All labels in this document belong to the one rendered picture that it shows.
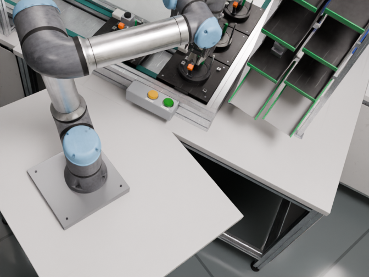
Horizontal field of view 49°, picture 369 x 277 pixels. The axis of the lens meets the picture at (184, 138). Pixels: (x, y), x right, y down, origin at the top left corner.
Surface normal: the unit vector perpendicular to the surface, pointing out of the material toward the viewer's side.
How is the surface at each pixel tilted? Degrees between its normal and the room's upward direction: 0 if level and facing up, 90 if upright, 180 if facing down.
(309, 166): 0
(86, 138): 8
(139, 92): 0
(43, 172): 3
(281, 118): 45
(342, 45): 25
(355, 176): 90
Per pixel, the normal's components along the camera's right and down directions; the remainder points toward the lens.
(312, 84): -0.09, -0.24
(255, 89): -0.29, 0.04
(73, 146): 0.19, -0.43
